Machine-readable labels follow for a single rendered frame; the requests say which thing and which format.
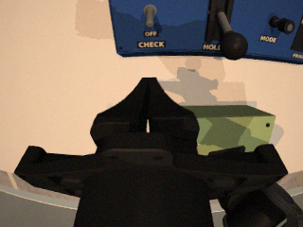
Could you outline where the blue control console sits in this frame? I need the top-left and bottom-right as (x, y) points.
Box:
(108, 0), (303, 65)

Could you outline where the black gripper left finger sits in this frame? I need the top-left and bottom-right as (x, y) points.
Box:
(90, 78), (150, 153)

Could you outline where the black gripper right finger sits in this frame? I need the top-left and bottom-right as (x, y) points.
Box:
(148, 78), (200, 154)

